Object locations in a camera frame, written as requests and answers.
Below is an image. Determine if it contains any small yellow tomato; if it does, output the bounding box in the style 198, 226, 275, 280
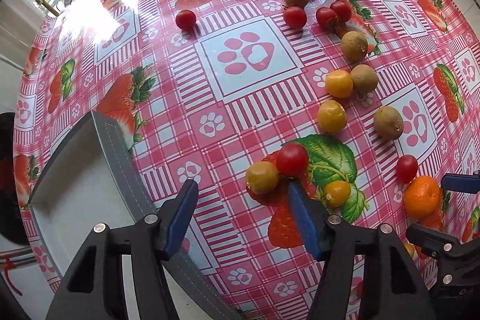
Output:
403, 242, 415, 259
323, 180, 351, 209

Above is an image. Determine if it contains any large orange mandarin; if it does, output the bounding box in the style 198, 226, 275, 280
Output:
403, 175, 442, 220

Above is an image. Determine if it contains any yellow-brown tomato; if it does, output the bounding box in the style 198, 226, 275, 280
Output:
246, 161, 280, 195

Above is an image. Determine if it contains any grey rectangular tray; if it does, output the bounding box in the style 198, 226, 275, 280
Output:
29, 111, 239, 319

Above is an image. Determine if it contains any yellow tomato beside longan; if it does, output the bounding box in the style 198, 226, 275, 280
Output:
325, 70, 353, 99

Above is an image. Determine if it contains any brown longan beside yellow tomato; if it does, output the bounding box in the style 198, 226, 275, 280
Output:
350, 64, 378, 93

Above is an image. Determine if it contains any pink strawberry checkered tablecloth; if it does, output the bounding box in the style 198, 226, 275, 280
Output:
14, 0, 479, 319

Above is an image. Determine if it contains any brown longan mid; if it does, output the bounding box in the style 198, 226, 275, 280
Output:
340, 31, 368, 63

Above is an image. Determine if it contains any lone red cherry tomato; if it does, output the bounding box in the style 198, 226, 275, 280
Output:
175, 10, 197, 30

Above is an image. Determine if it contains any red cherry tomato pair left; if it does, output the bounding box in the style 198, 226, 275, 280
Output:
316, 7, 338, 31

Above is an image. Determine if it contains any red cherry tomato pair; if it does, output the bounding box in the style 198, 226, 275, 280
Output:
316, 7, 338, 31
329, 1, 352, 22

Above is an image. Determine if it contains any red cherry tomato centre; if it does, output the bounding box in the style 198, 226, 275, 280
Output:
283, 7, 307, 29

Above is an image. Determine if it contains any red cherry tomato pair right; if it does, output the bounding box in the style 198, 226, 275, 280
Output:
329, 1, 352, 22

